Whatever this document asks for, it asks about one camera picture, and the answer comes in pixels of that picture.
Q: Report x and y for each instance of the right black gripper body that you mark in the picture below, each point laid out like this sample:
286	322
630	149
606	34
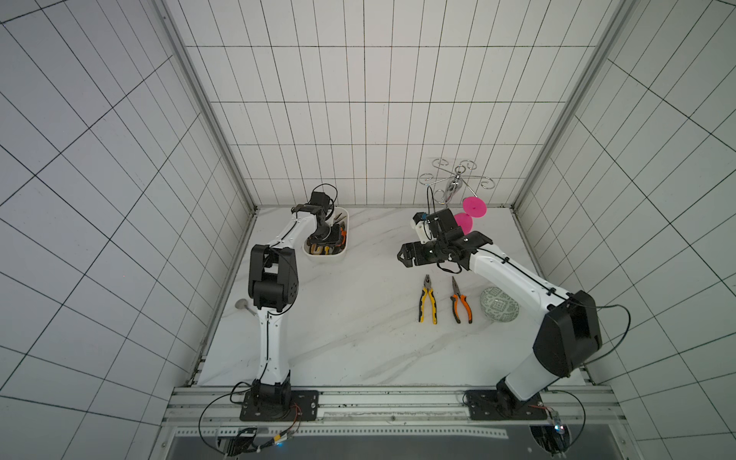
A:
412	252

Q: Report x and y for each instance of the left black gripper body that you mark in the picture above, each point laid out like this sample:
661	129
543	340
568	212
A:
326	235

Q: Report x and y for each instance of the white plastic storage box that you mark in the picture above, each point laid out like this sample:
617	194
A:
329	259

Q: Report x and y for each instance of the yellow combination pliers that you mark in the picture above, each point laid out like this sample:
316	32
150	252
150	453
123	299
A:
427	303

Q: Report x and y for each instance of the orange long nose pliers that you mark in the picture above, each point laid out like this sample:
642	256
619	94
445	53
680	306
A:
459	300

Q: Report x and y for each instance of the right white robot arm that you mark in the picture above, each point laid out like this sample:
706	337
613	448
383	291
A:
568	326

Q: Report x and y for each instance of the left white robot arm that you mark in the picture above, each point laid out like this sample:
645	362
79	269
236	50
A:
273	285

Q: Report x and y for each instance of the lower pink cup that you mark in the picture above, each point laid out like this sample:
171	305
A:
465	222

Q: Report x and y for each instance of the pink cup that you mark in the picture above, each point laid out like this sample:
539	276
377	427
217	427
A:
475	207
465	222

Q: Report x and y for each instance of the upper pink cup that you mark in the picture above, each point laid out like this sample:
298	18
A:
475	207

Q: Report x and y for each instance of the chrome cup holder stand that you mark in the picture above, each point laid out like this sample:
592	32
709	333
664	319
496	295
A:
447	183

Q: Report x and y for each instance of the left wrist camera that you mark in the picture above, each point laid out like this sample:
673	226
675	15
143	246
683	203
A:
321	201

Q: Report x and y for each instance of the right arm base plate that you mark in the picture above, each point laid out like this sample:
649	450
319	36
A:
489	405

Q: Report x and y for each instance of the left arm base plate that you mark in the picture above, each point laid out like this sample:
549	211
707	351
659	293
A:
301	405

